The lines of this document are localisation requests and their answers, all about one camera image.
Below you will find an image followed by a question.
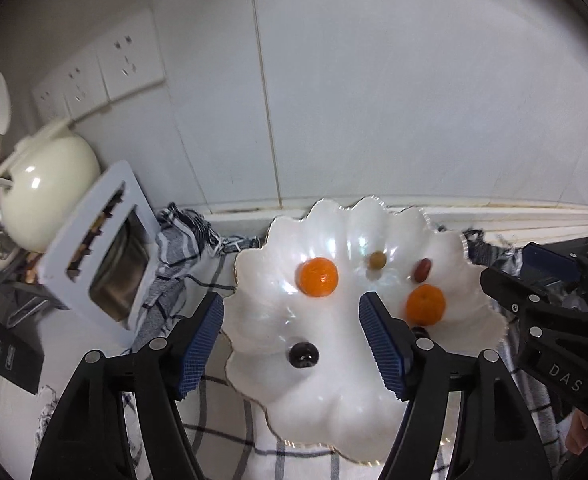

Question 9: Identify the white wall socket panel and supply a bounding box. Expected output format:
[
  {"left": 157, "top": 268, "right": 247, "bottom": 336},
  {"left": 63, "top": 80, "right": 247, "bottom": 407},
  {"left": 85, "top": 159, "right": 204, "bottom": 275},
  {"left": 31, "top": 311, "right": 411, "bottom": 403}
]
[{"left": 32, "top": 9, "right": 165, "bottom": 122}]

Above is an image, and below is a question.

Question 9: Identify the black knife block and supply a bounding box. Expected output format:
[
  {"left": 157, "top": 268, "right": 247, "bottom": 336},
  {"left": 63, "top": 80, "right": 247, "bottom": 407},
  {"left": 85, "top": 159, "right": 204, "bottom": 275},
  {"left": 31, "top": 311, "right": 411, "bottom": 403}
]
[{"left": 0, "top": 323, "right": 44, "bottom": 394}]

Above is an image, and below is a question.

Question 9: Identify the red grape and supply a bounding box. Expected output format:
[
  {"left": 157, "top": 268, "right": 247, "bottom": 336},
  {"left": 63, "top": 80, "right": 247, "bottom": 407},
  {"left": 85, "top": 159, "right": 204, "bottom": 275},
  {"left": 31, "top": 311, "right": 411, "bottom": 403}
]
[{"left": 412, "top": 258, "right": 433, "bottom": 284}]

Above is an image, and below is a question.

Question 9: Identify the steel pot under rack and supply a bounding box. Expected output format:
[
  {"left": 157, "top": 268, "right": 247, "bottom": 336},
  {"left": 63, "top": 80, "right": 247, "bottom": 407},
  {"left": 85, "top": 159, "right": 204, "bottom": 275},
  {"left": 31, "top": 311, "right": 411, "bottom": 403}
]
[{"left": 89, "top": 212, "right": 149, "bottom": 322}]

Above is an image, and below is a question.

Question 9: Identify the checkered grey white cloth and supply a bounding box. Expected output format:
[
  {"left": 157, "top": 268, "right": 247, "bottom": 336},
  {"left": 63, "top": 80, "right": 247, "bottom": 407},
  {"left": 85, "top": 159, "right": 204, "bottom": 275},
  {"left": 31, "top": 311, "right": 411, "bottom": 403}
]
[{"left": 34, "top": 201, "right": 575, "bottom": 480}]

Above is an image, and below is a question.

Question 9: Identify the cream ceramic pot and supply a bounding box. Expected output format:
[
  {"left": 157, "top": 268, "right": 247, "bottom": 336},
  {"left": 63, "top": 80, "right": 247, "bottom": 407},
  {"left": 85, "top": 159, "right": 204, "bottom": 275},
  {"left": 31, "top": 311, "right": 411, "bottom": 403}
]
[{"left": 0, "top": 119, "right": 101, "bottom": 254}]

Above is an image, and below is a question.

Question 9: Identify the tan longan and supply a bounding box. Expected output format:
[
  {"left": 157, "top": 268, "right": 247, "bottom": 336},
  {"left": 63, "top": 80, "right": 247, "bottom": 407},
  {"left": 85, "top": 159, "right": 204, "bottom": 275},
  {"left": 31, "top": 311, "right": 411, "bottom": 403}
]
[{"left": 367, "top": 250, "right": 387, "bottom": 271}]

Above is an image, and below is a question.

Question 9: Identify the white scalloped fruit bowl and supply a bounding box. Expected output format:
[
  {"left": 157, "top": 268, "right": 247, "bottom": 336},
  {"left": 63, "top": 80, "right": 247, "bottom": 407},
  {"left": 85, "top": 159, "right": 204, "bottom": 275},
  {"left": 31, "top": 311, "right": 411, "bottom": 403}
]
[{"left": 223, "top": 197, "right": 507, "bottom": 465}]

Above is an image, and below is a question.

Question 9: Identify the orange mandarin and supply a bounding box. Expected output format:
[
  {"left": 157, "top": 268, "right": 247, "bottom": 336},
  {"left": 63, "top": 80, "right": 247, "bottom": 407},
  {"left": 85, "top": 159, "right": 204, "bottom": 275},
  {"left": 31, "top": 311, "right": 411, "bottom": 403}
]
[
  {"left": 405, "top": 284, "right": 446, "bottom": 326},
  {"left": 296, "top": 257, "right": 339, "bottom": 298}
]

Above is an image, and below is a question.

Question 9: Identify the dark plum front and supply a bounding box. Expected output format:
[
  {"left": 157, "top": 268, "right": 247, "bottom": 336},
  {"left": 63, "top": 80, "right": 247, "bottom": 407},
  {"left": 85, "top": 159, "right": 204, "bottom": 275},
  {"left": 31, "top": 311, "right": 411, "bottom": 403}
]
[{"left": 287, "top": 341, "right": 320, "bottom": 368}]

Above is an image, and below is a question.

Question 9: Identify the person right hand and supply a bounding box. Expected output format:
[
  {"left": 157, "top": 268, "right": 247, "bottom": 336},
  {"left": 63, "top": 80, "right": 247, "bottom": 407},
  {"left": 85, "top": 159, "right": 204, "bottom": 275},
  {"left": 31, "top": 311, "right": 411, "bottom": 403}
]
[{"left": 565, "top": 408, "right": 588, "bottom": 455}]

